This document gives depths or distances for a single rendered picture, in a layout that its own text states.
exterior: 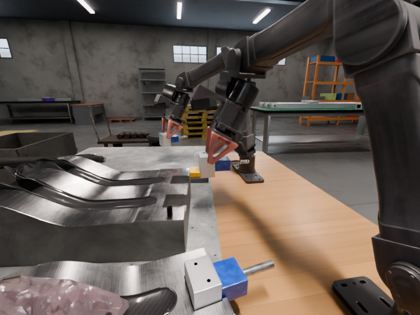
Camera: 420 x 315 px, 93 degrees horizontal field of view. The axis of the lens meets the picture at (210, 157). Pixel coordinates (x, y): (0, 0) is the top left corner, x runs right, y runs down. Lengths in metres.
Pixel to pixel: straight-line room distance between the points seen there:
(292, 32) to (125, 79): 9.76
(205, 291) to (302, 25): 0.38
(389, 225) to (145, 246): 0.36
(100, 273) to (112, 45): 10.09
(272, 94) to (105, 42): 7.87
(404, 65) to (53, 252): 0.57
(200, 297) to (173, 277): 0.06
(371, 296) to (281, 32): 0.44
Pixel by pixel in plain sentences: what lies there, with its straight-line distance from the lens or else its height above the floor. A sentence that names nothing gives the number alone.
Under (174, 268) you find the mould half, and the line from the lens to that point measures 0.34.
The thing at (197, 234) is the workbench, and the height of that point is 0.80.
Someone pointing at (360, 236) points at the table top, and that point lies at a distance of 0.59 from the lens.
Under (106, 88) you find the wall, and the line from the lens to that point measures 10.24.
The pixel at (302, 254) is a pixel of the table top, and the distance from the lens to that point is 0.48.
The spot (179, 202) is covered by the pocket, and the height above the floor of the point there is 0.87.
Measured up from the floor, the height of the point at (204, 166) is 0.94.
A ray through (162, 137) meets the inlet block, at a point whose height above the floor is 0.92.
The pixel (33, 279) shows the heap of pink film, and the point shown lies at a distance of 0.31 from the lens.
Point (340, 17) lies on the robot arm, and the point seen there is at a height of 1.18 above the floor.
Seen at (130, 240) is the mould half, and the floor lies 0.85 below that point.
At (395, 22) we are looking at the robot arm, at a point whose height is 1.17.
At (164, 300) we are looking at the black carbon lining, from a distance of 0.32.
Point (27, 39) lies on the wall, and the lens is 11.45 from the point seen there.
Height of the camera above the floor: 1.10
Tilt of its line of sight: 18 degrees down
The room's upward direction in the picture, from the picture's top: straight up
